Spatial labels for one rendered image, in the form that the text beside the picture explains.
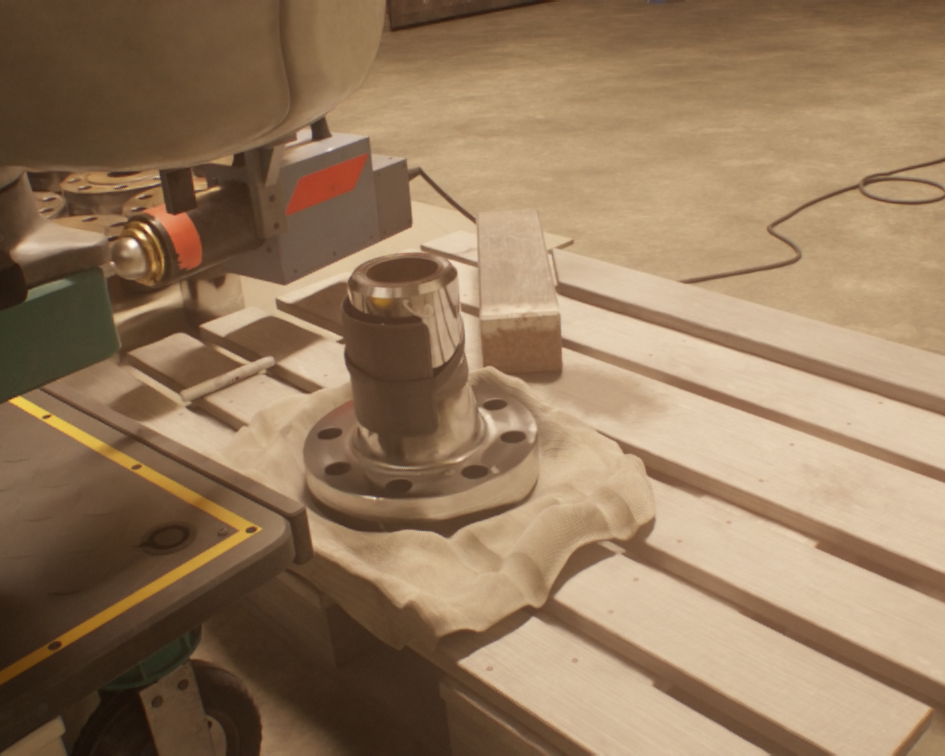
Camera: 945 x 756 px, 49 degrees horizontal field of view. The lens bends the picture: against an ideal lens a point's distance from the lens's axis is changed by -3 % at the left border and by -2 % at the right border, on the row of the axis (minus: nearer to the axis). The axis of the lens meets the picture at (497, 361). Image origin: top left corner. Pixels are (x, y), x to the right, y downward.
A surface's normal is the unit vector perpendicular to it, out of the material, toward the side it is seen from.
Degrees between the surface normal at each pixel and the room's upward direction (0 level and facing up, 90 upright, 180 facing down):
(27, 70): 99
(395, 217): 90
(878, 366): 0
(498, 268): 0
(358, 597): 78
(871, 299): 0
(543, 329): 90
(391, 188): 90
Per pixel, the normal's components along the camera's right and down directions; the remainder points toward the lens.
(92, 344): 0.77, 0.23
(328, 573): -0.74, 0.16
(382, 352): -0.36, 0.42
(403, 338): 0.08, 0.43
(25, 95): -0.26, 0.66
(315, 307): -0.07, -0.90
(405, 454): -0.12, 0.24
